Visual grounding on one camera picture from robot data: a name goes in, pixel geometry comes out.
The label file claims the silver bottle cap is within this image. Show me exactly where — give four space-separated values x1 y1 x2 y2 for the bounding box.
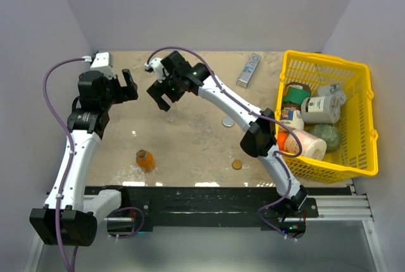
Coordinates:
221 117 235 127

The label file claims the orange juice bottle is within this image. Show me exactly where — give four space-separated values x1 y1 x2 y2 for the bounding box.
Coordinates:
136 149 156 173

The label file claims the brown bottle cap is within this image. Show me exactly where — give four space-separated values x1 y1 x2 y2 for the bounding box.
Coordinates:
232 159 243 170

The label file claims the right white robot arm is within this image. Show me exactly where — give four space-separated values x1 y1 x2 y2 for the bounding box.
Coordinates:
145 49 308 217

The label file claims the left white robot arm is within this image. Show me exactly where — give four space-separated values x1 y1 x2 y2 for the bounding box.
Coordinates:
29 69 138 247

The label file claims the small labelled bottle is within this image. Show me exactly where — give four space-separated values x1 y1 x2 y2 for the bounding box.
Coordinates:
280 103 304 130

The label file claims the silver rectangular box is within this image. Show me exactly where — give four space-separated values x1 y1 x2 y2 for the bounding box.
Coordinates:
236 53 261 88

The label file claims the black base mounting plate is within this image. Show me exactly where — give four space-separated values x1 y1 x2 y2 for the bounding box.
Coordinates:
85 185 319 233

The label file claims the orange ball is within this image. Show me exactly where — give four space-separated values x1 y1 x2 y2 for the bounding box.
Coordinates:
277 132 289 151

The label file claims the pink toilet paper roll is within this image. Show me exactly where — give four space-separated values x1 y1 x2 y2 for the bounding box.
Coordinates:
284 130 327 160

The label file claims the white labelled jar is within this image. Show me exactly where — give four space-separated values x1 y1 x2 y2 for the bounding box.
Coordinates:
301 96 340 124

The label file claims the green round sponge ball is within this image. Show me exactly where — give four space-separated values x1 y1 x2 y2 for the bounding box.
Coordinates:
309 123 342 153

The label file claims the yellow plastic basket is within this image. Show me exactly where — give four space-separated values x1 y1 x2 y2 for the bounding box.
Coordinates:
275 50 378 183

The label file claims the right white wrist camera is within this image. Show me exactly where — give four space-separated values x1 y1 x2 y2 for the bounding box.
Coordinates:
144 58 166 83

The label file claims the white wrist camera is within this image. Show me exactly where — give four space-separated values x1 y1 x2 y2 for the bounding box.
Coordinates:
90 52 115 80
144 58 166 83

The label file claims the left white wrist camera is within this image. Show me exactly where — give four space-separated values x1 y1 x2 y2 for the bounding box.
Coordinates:
90 52 115 80

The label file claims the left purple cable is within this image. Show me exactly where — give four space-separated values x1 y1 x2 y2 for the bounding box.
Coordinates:
42 56 96 272

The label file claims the purple cable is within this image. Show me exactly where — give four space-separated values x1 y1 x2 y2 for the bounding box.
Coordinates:
42 56 96 272
147 46 304 242

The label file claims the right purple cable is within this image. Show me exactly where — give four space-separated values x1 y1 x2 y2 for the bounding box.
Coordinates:
147 46 304 242

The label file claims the aluminium rail frame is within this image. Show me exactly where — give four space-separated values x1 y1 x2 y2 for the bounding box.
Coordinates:
44 185 389 272

